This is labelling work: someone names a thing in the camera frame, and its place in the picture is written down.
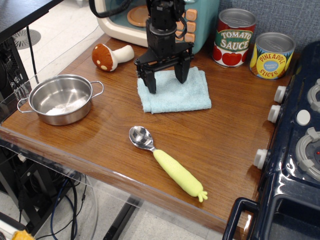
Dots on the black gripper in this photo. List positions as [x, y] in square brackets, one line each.
[163, 52]

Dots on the light blue cloth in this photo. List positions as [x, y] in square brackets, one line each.
[173, 96]

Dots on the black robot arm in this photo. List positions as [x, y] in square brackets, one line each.
[164, 25]

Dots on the teal toy microwave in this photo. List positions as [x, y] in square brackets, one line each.
[200, 17]

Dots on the plush brown mushroom toy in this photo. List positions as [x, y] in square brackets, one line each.
[107, 60]

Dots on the tomato sauce can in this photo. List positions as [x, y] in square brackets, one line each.
[234, 32]

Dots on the pineapple slices can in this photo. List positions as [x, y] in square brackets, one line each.
[272, 54]

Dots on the stainless steel pot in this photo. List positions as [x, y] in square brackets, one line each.
[61, 100]

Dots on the black table leg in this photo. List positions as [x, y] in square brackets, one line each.
[122, 218]

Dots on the black desk at left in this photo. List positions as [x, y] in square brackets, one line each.
[15, 15]

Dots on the dark blue toy stove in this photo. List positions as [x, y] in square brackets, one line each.
[288, 206]

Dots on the yellow object at corner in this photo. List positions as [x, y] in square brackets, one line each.
[22, 235]

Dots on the spoon with yellow handle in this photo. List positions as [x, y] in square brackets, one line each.
[142, 138]

